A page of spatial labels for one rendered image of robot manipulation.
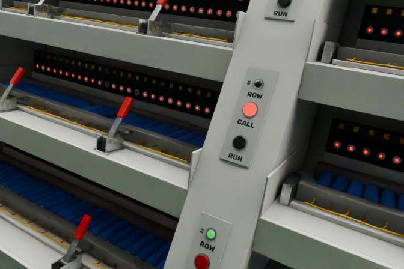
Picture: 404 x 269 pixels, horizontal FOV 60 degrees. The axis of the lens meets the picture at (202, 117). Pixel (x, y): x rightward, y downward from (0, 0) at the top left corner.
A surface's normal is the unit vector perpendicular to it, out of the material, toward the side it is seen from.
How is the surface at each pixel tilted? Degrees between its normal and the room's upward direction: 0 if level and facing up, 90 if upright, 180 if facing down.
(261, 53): 90
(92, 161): 112
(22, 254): 22
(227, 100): 90
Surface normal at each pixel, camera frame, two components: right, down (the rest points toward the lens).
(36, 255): 0.14, -0.96
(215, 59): -0.48, 0.15
